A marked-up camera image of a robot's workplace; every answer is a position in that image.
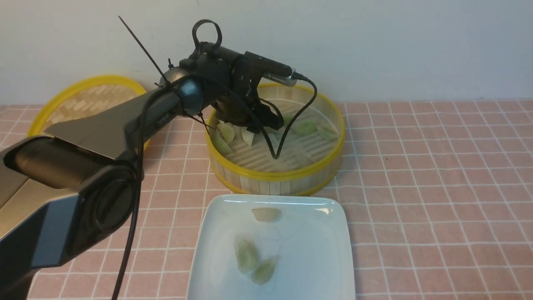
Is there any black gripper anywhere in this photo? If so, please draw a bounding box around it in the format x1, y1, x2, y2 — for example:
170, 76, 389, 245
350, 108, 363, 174
189, 42, 284, 133

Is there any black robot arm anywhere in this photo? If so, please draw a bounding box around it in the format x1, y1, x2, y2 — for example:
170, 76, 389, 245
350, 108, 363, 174
1, 42, 294, 300

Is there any white steamed dumpling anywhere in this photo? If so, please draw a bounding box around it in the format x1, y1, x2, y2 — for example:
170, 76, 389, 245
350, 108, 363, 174
240, 127, 255, 147

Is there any pale green steamed dumpling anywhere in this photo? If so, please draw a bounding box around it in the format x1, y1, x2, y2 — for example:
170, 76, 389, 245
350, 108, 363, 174
212, 130, 233, 156

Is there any white dumpling on plate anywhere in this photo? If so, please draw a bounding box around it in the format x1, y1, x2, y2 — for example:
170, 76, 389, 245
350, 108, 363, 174
251, 207, 281, 223

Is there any white square plate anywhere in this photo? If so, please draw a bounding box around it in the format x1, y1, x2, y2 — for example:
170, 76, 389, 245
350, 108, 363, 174
186, 194, 356, 300

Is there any small green dumpling on plate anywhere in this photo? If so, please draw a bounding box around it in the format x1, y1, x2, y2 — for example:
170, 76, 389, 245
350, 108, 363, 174
251, 258, 277, 285

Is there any black zip tie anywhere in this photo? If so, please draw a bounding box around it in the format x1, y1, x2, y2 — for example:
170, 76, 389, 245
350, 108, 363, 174
118, 15, 170, 87

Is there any green dumpling in steamer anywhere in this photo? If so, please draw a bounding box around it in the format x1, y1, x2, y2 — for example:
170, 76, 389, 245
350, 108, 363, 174
291, 120, 317, 135

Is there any bamboo steamer basket yellow rim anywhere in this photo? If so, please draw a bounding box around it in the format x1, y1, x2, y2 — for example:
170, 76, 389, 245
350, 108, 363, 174
205, 84, 345, 196

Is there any bamboo steamer lid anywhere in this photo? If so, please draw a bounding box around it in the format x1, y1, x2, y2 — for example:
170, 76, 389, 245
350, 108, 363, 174
27, 75, 145, 137

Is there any wrist camera black silver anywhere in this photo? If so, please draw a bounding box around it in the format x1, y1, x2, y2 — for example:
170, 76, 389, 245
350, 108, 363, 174
244, 51, 297, 87

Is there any black cable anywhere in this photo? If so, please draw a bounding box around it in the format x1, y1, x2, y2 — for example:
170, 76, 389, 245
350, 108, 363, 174
112, 71, 318, 300

